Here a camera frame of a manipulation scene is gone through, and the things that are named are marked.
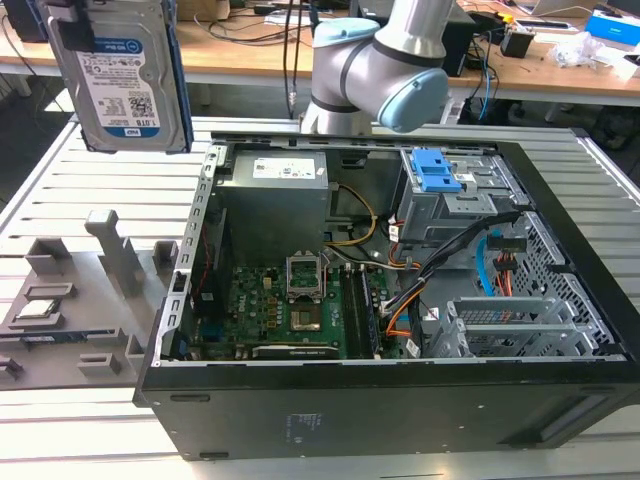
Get thin black hanging cables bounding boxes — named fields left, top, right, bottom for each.
left=282, top=0, right=321, bottom=120

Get black RAM stick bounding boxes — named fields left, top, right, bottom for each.
left=357, top=264, right=385, bottom=359

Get grey power supply unit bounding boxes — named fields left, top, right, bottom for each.
left=214, top=149, right=334, bottom=251

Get dark RAM stick on rack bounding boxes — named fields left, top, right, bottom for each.
left=0, top=327, right=121, bottom=346

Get silver CPU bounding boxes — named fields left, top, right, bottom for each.
left=14, top=299, right=56, bottom=321

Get black connector with red wires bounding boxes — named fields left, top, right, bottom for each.
left=487, top=234, right=529, bottom=301

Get orange wires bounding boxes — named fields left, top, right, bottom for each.
left=384, top=279, right=426, bottom=341

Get black graphics card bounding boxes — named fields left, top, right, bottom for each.
left=252, top=342, right=346, bottom=360

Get blue hanging cable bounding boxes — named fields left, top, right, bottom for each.
left=477, top=49, right=497, bottom=121

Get yellow wires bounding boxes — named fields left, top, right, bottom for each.
left=322, top=184, right=379, bottom=249

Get hard disk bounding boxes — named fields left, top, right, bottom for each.
left=44, top=0, right=194, bottom=155

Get black open PC case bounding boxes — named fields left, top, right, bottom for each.
left=132, top=127, right=640, bottom=461

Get small black box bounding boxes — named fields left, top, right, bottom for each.
left=501, top=28, right=535, bottom=59

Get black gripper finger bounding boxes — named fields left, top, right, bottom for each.
left=47, top=0, right=97, bottom=52

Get wooden desk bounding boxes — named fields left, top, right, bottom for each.
left=0, top=14, right=317, bottom=116
left=439, top=9, right=640, bottom=109

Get light blue wire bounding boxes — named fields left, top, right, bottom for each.
left=477, top=232, right=501, bottom=296

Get grey metal drive cage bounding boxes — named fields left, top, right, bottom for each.
left=394, top=147, right=531, bottom=246

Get blue cardboard box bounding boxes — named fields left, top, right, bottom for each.
left=584, top=7, right=640, bottom=51

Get large black box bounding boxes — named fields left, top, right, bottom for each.
left=14, top=0, right=52, bottom=42

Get green motherboard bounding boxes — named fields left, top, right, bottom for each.
left=192, top=262, right=396, bottom=361

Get CPU socket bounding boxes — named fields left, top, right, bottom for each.
left=284, top=253, right=326, bottom=305

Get grey parts rack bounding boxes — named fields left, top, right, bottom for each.
left=0, top=208, right=174, bottom=396

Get clear plastic bag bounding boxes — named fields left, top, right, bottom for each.
left=549, top=32, right=632, bottom=69

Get black wire bundle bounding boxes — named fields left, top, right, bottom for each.
left=382, top=209, right=521, bottom=321

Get square chipset heatsink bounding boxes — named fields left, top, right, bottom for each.
left=289, top=308, right=322, bottom=332

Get grey metal disk bay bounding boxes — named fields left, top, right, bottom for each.
left=429, top=294, right=619, bottom=359

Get blue disk carrier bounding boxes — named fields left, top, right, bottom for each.
left=412, top=148, right=464, bottom=194

